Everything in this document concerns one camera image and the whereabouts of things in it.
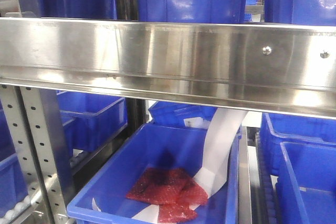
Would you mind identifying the blue bin lower left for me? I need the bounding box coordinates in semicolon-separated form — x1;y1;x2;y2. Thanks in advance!
57;91;128;152

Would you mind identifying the blue bin with red bags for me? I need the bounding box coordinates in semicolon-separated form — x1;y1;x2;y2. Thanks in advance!
67;123;239;223

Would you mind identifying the perforated steel shelf upright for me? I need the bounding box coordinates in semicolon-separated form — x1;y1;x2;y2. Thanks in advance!
1;84;76;223

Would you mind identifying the blue bin lower right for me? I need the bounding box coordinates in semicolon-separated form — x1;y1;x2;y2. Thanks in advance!
275;141;336;224

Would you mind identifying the white paper strip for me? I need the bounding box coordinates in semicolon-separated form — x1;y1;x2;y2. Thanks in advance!
131;107;248;222

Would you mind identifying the stainless steel shelf rail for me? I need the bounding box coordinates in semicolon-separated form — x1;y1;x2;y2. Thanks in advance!
1;18;335;118

